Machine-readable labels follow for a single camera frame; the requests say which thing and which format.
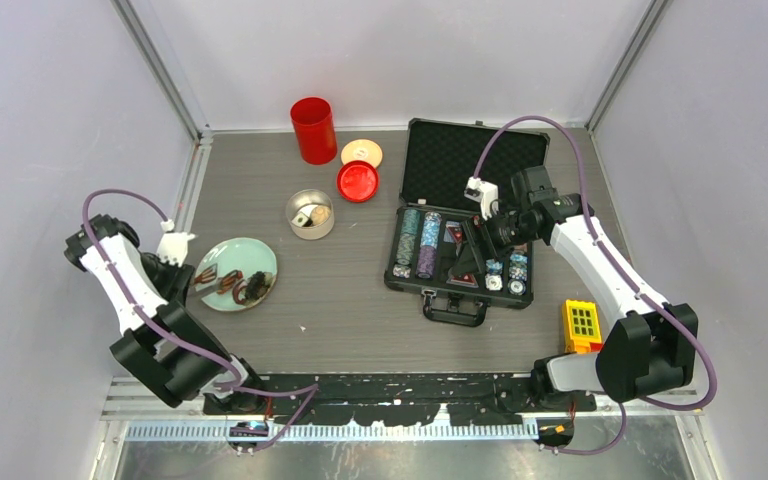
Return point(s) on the round metal tin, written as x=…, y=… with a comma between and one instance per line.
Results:
x=311, y=197

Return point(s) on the red round lid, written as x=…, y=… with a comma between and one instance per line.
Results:
x=357, y=181

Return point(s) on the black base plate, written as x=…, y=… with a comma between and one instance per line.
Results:
x=469, y=399

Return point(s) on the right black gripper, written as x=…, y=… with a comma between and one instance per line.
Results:
x=472, y=255

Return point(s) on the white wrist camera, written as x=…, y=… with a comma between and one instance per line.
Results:
x=486, y=194
x=173, y=246

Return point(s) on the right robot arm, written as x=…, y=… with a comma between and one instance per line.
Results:
x=648, y=344

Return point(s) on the sushi roll piece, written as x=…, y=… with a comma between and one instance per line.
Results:
x=302, y=218

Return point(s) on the black poker chip case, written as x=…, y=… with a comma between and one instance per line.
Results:
x=436, y=223

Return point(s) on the red cylindrical container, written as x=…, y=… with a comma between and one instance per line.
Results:
x=312, y=121

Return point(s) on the cream round inner lid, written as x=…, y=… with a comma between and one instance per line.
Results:
x=364, y=150

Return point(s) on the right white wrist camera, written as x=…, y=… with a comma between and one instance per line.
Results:
x=486, y=194

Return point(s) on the beige dumpling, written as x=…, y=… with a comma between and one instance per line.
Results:
x=319, y=215

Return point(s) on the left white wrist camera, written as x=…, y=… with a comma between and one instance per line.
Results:
x=173, y=246

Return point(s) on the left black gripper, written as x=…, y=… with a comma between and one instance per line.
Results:
x=178, y=281

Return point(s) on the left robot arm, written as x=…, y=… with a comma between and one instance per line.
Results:
x=162, y=344

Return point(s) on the yellow toy block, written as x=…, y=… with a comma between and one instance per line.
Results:
x=581, y=327

